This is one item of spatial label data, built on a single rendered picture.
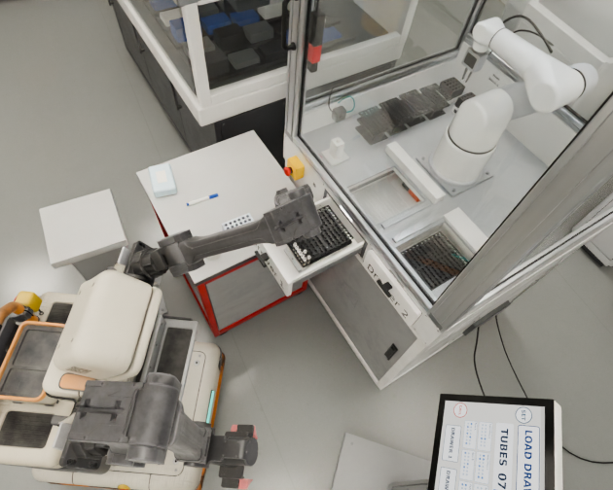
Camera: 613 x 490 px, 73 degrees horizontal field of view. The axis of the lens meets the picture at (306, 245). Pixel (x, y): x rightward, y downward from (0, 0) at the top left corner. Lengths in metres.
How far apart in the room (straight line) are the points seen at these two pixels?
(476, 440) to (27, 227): 2.62
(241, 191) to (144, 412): 1.36
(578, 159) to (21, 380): 1.50
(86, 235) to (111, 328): 0.94
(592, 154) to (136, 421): 0.81
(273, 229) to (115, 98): 2.86
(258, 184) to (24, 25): 3.13
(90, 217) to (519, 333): 2.30
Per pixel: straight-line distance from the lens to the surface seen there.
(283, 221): 0.87
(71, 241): 1.88
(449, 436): 1.32
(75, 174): 3.17
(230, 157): 1.99
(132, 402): 0.64
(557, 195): 0.92
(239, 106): 2.10
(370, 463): 2.24
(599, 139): 0.85
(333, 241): 1.57
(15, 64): 4.20
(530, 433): 1.24
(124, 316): 0.98
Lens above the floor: 2.22
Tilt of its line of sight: 59 degrees down
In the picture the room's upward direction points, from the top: 8 degrees clockwise
